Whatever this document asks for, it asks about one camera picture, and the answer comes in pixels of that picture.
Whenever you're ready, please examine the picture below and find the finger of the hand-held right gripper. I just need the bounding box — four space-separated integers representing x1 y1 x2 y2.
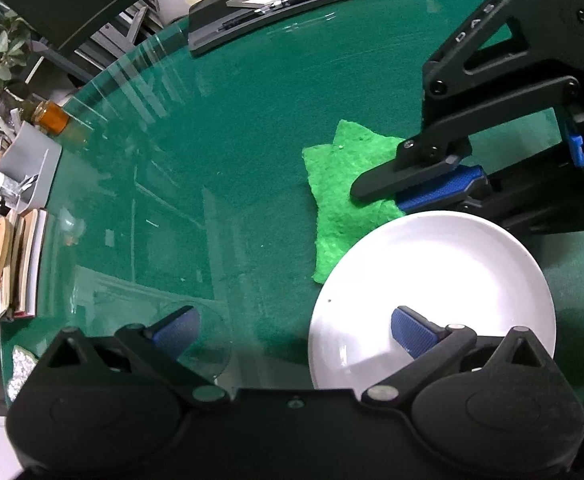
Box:
350 0 581 206
397 160 584 235

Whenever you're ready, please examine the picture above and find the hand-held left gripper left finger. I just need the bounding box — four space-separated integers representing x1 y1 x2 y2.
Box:
37 305 233 408

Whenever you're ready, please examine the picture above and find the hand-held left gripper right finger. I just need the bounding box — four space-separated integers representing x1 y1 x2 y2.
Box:
361 305 558 408

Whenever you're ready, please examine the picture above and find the green cloth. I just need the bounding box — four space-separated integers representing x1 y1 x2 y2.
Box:
302 119 472 286

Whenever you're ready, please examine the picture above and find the white round plate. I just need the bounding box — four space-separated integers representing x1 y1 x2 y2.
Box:
308 211 557 391

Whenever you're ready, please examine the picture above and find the glittery coaster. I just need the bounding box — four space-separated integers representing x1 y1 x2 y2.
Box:
7 345 40 403

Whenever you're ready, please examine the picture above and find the stack of books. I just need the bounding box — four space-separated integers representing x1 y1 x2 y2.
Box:
2 207 50 320

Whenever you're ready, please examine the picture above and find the black pen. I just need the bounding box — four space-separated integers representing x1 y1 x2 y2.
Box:
221 0 331 30

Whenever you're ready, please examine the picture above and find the grey desk organizer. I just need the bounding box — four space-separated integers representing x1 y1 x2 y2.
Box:
0 120 64 211

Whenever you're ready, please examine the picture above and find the dark grey monitor stand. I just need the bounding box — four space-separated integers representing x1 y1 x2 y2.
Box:
188 0 360 57

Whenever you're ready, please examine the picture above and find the amber glass jar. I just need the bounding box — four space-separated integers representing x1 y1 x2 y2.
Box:
32 101 70 135

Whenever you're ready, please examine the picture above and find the white round appliance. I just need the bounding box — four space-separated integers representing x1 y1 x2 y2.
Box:
152 0 195 23

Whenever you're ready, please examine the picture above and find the potted plant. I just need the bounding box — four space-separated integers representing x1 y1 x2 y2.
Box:
0 15 33 98

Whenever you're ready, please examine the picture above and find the grey metal frame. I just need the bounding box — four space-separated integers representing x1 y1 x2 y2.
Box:
74 5 165 86

